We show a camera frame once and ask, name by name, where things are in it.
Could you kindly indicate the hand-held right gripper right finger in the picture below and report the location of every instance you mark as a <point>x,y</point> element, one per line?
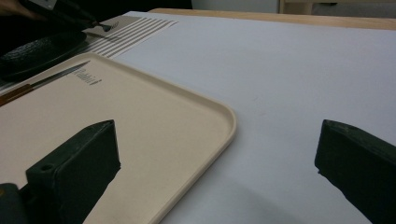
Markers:
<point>361,168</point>

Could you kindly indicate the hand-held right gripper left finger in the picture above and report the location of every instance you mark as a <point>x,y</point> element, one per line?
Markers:
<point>77,168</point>

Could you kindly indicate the black round plate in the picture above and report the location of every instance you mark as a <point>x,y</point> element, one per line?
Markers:
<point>40,53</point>

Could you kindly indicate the beige tray with rabbit print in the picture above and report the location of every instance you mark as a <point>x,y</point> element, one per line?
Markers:
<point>140,118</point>

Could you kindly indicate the grey striped placemat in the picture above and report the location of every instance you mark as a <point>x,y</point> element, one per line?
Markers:
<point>140,31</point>

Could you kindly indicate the dark curtain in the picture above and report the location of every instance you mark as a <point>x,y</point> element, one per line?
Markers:
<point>140,4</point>

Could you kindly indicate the white board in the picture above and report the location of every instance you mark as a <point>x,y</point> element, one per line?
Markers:
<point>280,77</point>

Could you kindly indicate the wooden table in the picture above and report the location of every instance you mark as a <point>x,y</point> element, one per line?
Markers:
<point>280,19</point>

